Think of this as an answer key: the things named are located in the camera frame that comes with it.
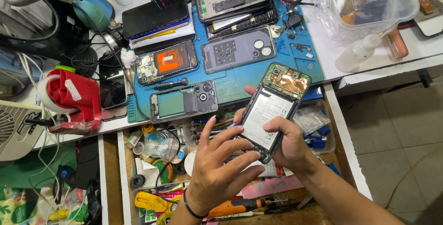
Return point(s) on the tray with brown boards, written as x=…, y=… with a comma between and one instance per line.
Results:
x=429, y=7

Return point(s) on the green printed packet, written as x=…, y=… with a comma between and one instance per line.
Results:
x=15, y=209

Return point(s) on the yellow hand tool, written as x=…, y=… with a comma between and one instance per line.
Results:
x=150, y=201

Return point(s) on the translucent grey phone back cover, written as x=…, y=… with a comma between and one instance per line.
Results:
x=238, y=50

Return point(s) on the clear box with blue parts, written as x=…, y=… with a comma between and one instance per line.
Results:
x=316, y=124

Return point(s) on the small amber bottle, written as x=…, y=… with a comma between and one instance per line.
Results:
x=396, y=43

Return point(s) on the black smartphone with battery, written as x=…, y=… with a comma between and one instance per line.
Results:
x=266, y=111

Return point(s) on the black glossy smartphone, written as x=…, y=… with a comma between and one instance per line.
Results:
x=112, y=86

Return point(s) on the red tape dispenser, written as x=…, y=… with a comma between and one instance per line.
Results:
x=81, y=107

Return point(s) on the black power adapter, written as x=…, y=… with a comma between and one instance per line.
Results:
x=294, y=20

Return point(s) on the crumpled white tissue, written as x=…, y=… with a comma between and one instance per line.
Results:
x=128, y=58

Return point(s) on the black smartphone with blue edge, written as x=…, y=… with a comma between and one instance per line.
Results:
x=155, y=14

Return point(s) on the open drawer full of tools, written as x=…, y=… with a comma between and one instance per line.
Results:
x=166, y=190

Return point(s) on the person's right hand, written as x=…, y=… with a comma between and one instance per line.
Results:
x=294, y=149

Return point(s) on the teal bottle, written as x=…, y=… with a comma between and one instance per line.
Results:
x=91, y=15

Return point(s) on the white tape roll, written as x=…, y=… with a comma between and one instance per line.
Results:
x=43, y=95

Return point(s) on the small black roll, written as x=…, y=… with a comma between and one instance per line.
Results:
x=137, y=181

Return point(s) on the grey phone middle frame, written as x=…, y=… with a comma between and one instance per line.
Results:
x=193, y=102

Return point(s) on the opened phone with orange battery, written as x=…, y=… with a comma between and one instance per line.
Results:
x=173, y=60

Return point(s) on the black wristband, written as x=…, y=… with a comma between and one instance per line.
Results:
x=188, y=206

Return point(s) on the clear plastic container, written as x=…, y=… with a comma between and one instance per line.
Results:
x=367, y=3

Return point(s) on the blue repair mat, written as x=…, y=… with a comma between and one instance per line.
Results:
x=235, y=79

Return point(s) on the pink plastic strip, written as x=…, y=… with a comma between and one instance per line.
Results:
x=273, y=186

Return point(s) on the black precision screwdriver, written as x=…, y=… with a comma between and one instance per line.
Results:
x=171, y=84

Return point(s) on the white desk fan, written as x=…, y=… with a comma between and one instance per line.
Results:
x=14, y=131

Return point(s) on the white squeeze bottle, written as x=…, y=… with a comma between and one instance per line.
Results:
x=356, y=54

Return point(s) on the person's left hand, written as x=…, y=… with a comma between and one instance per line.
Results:
x=211, y=176

